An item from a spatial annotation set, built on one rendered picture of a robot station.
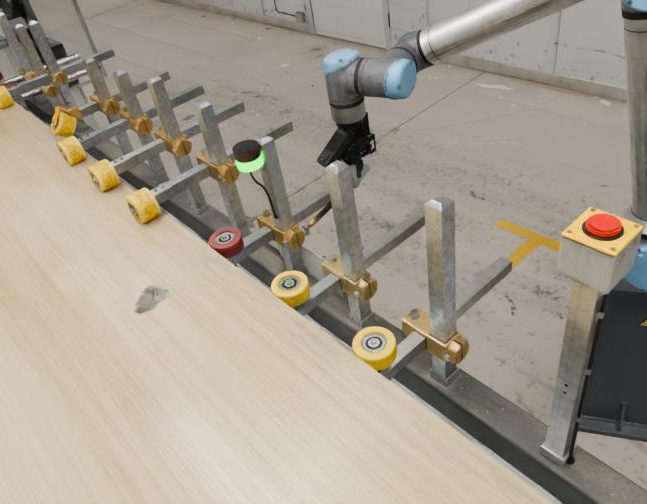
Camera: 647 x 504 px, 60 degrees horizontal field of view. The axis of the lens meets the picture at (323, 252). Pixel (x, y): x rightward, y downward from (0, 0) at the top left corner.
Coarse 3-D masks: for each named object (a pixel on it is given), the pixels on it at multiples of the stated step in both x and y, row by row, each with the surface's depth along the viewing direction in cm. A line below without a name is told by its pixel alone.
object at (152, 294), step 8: (152, 288) 124; (160, 288) 122; (168, 288) 124; (144, 296) 121; (152, 296) 122; (160, 296) 122; (168, 296) 122; (136, 304) 121; (144, 304) 121; (152, 304) 120
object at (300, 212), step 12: (324, 192) 151; (300, 204) 149; (312, 204) 148; (324, 204) 151; (300, 216) 147; (264, 228) 143; (252, 240) 140; (264, 240) 142; (240, 252) 138; (252, 252) 141
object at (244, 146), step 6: (240, 144) 124; (246, 144) 124; (252, 144) 123; (234, 150) 122; (240, 150) 122; (246, 150) 121; (240, 162) 123; (246, 162) 123; (264, 162) 126; (264, 168) 128; (252, 174) 127; (270, 198) 133; (276, 216) 137
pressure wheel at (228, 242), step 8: (216, 232) 137; (224, 232) 137; (232, 232) 136; (240, 232) 136; (216, 240) 135; (224, 240) 134; (232, 240) 133; (240, 240) 134; (216, 248) 132; (224, 248) 132; (232, 248) 133; (240, 248) 135; (224, 256) 134; (232, 256) 134
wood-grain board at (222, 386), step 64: (0, 128) 211; (0, 192) 172; (64, 192) 166; (128, 192) 160; (0, 256) 145; (64, 256) 140; (128, 256) 136; (192, 256) 132; (0, 320) 125; (64, 320) 122; (128, 320) 119; (192, 320) 116; (256, 320) 113; (0, 384) 110; (64, 384) 108; (128, 384) 105; (192, 384) 103; (256, 384) 100; (320, 384) 98; (384, 384) 96; (0, 448) 98; (64, 448) 96; (128, 448) 94; (192, 448) 92; (256, 448) 91; (320, 448) 89; (384, 448) 87; (448, 448) 85
